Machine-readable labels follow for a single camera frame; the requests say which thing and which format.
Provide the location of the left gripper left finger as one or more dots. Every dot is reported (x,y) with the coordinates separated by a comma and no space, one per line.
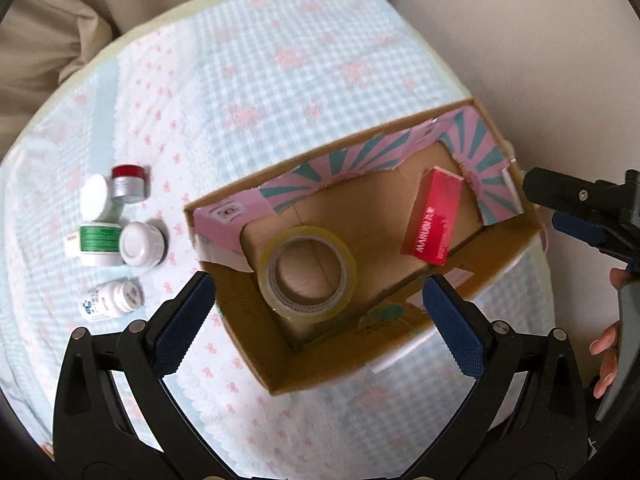
(114,417)

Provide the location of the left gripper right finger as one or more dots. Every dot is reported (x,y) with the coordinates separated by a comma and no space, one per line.
(524,417)

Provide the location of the small white medicine bottle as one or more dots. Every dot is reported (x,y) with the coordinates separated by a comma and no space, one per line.
(110,300)

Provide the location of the red Marubi carton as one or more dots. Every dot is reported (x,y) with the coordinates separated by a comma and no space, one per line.
(434,213)

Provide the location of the green label white jar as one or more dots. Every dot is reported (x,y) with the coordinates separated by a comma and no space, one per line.
(95,244)

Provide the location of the white round lid jar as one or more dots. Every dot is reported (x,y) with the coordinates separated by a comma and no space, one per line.
(142,245)

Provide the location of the yellow tape roll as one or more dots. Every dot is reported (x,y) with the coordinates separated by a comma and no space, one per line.
(307,275)

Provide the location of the pale green white-lid jar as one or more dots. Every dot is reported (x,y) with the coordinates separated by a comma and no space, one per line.
(96,203)

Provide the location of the red silver small jar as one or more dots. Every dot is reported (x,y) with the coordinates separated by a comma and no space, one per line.
(128,184)

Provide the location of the person right hand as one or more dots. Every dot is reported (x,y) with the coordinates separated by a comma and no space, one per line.
(606,345)

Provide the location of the pink patterned cardboard box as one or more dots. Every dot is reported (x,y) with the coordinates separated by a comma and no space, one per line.
(362,190)

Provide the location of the light blue checkered tablecloth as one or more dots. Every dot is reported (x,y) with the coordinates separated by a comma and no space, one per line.
(204,96)

